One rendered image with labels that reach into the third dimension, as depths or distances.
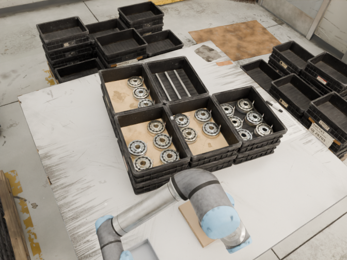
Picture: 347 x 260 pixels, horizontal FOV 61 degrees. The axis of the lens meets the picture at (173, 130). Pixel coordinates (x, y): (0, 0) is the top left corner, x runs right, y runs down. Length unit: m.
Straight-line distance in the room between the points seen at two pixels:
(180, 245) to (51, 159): 0.86
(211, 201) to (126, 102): 1.09
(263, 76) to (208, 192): 2.35
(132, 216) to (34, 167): 1.73
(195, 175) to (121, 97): 1.04
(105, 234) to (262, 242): 0.83
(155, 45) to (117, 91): 1.30
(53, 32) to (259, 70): 2.08
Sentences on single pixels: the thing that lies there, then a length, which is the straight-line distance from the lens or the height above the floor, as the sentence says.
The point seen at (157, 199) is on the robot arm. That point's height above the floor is 1.22.
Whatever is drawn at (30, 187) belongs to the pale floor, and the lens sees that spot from 2.60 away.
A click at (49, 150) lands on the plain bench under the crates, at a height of 0.70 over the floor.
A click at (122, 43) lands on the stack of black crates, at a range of 2.94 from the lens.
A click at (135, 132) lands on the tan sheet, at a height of 0.83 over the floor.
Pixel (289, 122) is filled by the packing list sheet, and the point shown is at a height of 0.70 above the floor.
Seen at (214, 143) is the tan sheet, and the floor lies 0.83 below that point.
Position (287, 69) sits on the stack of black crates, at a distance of 3.18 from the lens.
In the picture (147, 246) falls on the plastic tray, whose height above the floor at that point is 0.72.
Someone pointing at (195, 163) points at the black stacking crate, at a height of 0.85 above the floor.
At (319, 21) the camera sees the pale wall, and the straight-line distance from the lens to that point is 4.47.
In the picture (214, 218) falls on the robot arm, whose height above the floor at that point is 1.32.
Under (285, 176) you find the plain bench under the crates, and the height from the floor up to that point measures 0.70.
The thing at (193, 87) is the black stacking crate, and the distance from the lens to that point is 1.98.
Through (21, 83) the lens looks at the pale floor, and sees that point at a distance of 3.44.
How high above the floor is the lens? 2.14
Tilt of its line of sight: 50 degrees down
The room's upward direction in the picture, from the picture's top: 7 degrees clockwise
